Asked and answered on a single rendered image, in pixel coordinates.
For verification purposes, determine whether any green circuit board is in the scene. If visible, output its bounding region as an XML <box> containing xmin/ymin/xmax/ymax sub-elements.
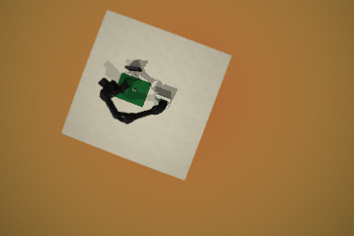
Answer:
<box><xmin>113</xmin><ymin>73</ymin><xmax>151</xmax><ymax>107</ymax></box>

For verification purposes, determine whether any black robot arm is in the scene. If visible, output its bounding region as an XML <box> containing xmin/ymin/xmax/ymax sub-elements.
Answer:
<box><xmin>98</xmin><ymin>78</ymin><xmax>167</xmax><ymax>124</ymax></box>

